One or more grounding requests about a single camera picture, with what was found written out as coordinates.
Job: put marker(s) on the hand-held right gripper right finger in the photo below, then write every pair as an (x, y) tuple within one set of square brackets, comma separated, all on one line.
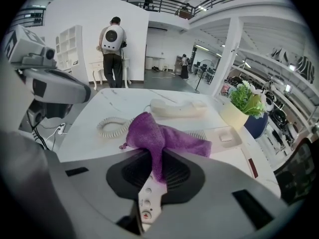
[(219, 195)]

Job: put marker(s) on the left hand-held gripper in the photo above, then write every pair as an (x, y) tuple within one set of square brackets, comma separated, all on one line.
[(25, 46)]

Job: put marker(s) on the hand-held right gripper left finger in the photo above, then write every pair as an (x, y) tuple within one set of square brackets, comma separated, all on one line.
[(87, 188)]

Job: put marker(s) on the purple cloth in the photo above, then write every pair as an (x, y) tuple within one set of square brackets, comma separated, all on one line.
[(154, 136)]

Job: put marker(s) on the white telephone handset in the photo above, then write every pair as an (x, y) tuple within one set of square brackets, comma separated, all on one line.
[(177, 108)]

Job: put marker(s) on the white power strip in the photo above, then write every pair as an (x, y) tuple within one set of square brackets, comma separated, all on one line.
[(61, 129)]

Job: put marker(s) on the white ornate console table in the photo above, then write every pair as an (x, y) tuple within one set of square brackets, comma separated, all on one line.
[(97, 67)]

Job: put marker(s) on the white cubby bookshelf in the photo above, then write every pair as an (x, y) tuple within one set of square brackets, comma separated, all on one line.
[(68, 46)]

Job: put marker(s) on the white marble table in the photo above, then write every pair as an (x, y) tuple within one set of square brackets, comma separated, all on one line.
[(112, 101)]

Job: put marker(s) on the person's grey jacket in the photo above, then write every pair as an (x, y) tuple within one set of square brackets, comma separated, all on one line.
[(25, 183)]

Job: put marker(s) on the white pod backpack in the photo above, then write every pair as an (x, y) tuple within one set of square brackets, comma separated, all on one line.
[(113, 40)]

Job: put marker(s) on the blue chair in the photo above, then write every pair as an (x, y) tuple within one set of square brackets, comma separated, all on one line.
[(256, 126)]

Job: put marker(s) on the black mesh office chair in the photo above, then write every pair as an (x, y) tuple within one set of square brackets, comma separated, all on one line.
[(296, 173)]

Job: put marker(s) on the potted plant with white flowers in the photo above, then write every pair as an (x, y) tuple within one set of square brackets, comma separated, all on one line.
[(246, 101)]

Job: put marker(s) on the black standing fan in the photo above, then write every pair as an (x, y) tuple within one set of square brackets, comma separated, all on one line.
[(200, 80)]

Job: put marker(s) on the wooden shelf unit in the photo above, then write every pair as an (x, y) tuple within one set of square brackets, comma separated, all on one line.
[(179, 65)]

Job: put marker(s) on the white metal storage rack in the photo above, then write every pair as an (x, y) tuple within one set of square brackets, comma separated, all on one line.
[(286, 78)]

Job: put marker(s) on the black balcony railing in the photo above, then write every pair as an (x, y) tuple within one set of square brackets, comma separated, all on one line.
[(174, 7)]

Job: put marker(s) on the black white striped bag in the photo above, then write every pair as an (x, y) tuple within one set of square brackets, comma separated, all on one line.
[(279, 55), (305, 70)]

